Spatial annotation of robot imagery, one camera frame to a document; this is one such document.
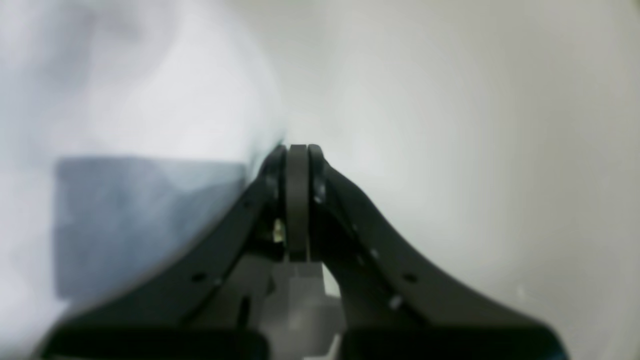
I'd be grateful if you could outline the white T-shirt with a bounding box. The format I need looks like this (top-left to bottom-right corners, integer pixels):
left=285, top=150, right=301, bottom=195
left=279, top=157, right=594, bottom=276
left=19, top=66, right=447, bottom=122
left=0, top=0, right=286, bottom=360

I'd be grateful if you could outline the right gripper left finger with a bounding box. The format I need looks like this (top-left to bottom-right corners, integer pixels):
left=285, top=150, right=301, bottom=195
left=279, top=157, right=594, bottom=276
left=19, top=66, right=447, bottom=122
left=42, top=145, right=300, bottom=360

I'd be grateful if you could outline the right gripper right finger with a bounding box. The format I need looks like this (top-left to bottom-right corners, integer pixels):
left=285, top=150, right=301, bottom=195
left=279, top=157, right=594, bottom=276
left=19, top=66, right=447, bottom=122
left=299, top=145, right=569, bottom=360

